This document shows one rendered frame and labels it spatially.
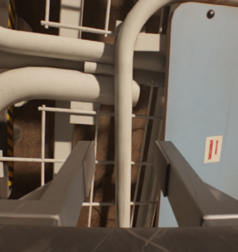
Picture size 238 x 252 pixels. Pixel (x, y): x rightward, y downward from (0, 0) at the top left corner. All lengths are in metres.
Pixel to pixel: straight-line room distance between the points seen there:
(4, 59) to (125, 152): 0.20
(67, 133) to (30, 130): 0.50
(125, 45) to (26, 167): 0.72
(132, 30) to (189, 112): 0.12
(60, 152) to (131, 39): 0.20
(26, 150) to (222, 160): 0.71
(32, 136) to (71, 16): 0.58
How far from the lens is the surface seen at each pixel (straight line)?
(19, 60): 0.29
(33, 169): 0.86
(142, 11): 0.24
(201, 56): 0.26
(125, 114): 0.23
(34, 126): 0.79
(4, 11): 0.47
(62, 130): 0.30
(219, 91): 0.28
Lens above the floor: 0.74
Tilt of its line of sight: 72 degrees down
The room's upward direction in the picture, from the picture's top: 143 degrees clockwise
